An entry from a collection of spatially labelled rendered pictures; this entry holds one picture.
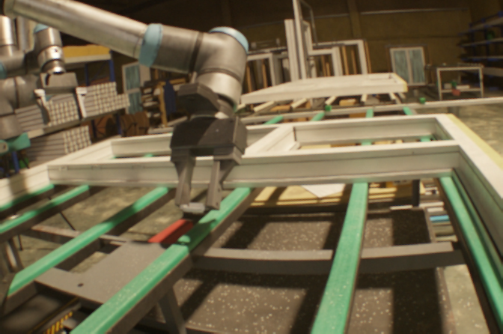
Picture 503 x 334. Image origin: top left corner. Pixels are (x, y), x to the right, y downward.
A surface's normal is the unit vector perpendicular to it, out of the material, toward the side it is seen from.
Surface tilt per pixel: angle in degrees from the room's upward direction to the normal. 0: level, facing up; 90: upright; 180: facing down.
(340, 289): 0
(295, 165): 90
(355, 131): 90
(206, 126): 52
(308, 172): 90
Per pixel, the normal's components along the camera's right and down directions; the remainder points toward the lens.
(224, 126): -0.37, -0.42
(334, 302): -0.14, -0.97
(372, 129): -0.35, 0.22
